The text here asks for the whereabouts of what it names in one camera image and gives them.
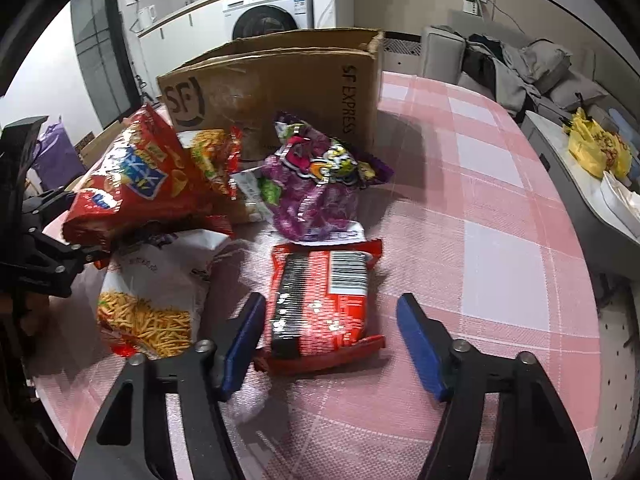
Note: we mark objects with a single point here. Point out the grey sofa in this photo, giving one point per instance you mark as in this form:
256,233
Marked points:
440,55

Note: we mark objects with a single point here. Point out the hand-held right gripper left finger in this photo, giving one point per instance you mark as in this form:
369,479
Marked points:
240,345

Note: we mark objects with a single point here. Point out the purple plastic bag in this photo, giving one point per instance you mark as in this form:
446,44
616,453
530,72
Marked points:
55,155

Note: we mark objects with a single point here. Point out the black garment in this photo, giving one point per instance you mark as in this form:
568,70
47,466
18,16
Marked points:
477,57

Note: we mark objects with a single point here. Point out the grey white side table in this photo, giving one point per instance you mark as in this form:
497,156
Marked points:
565,185

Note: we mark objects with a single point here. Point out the dark grey refrigerator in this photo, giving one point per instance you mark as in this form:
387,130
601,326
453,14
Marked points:
95,45

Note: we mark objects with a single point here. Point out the purple snack bag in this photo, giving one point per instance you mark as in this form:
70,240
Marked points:
310,195

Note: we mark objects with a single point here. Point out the grey sofa cushion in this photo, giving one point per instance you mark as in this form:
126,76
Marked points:
577,92

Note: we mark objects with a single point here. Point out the white vented panel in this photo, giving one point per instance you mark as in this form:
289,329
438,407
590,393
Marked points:
400,52

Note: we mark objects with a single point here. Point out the small floor cardboard box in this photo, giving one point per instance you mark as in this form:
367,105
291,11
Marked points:
100,145

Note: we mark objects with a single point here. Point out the grey jacket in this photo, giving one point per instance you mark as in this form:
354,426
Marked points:
530,67

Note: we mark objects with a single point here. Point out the green white snack packet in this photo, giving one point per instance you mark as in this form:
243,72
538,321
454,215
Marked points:
255,195

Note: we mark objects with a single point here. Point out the red noodle packet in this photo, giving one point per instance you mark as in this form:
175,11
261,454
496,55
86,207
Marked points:
320,310

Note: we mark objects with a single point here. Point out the white washing machine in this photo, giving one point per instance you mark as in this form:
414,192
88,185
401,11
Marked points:
265,15

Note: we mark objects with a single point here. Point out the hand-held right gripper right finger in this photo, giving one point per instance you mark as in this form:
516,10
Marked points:
420,345

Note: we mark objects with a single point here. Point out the pink checked tablecloth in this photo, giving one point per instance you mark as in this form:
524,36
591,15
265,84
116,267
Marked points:
500,210

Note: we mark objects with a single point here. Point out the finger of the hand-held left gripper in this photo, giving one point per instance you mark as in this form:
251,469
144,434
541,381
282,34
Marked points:
47,202
55,260

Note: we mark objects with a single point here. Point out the stick vacuum cleaner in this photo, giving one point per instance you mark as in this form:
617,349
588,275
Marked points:
141,89

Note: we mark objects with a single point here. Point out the white plastic bag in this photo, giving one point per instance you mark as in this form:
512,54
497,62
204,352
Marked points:
622,205

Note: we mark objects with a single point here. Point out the white kitchen base cabinet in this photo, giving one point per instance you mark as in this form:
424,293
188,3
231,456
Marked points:
170,45

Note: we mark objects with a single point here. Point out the white fries snack bag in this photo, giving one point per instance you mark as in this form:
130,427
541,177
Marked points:
150,285

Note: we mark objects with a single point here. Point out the white perforated board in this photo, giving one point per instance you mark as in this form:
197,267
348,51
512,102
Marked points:
620,385

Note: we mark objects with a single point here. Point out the wall power strip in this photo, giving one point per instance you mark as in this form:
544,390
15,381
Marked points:
472,0

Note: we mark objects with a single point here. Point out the small orange fries bag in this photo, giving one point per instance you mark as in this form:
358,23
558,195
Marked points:
210,155

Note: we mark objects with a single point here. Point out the large red chip bag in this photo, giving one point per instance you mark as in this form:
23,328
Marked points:
135,175

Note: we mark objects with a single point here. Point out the white electric kettle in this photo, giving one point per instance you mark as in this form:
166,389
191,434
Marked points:
145,17

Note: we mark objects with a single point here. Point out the brown cardboard box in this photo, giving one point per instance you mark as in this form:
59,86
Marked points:
280,85

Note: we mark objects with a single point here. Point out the yellow plastic bag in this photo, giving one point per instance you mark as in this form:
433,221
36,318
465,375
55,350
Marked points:
592,147

